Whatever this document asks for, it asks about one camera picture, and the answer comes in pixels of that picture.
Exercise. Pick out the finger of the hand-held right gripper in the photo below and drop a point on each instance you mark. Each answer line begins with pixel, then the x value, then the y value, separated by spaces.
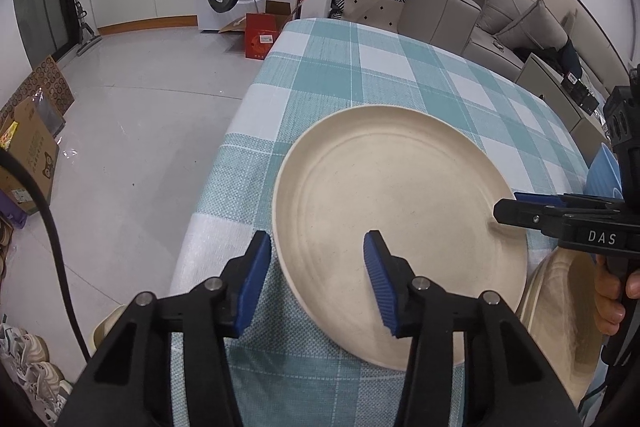
pixel 525 214
pixel 527 197

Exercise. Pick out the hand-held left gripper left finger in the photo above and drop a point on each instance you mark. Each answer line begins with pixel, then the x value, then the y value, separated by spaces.
pixel 252 277

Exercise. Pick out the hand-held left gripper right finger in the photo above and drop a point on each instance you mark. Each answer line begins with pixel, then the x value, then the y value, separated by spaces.
pixel 380 277

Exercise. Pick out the blue bowl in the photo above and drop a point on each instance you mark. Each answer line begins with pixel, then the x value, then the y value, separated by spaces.
pixel 602 177

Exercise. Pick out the beige plate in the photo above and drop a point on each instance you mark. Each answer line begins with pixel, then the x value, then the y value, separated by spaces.
pixel 400 187
pixel 565 317

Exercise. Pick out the person's right hand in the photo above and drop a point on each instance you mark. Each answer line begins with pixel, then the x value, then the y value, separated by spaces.
pixel 607 297

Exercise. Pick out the black box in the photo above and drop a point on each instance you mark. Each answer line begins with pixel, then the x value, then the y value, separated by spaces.
pixel 580 94

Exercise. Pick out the grey bedside cabinet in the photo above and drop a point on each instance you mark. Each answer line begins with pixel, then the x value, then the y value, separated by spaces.
pixel 545 82

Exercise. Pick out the dark jacket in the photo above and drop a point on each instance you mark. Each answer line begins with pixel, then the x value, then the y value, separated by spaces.
pixel 560 57

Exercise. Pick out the beige round object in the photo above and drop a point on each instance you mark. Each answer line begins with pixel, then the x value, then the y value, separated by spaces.
pixel 107 327

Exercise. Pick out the small metal object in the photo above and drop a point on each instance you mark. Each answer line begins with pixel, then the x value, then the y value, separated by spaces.
pixel 498 45

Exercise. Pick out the grey cushion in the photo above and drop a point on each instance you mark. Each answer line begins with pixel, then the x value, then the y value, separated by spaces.
pixel 505 2
pixel 535 27

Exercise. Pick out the teal checked tablecloth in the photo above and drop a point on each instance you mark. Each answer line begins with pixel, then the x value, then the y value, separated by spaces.
pixel 380 72

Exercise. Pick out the grey sofa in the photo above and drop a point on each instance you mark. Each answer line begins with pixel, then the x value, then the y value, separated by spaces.
pixel 440 7

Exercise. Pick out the white sneaker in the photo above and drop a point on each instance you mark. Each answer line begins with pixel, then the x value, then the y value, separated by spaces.
pixel 20 342
pixel 45 382

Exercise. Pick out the red box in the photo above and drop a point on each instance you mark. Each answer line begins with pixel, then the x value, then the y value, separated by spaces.
pixel 262 34

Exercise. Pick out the purple bag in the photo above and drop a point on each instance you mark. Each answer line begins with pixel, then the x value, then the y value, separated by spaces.
pixel 12 212

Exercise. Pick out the cardboard box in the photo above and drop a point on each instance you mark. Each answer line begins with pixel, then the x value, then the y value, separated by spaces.
pixel 30 152

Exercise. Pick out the brown circle-patterned board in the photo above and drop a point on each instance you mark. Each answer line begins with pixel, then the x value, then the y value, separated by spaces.
pixel 47 87

